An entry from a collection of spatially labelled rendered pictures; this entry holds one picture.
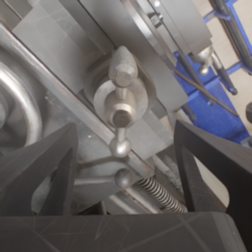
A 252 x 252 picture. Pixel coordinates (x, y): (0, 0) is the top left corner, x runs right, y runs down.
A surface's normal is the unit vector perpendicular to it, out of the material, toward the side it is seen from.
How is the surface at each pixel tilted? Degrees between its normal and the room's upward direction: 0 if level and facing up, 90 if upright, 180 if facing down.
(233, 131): 90
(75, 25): 90
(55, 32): 90
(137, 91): 90
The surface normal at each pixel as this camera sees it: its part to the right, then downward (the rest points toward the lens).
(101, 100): 0.03, 0.57
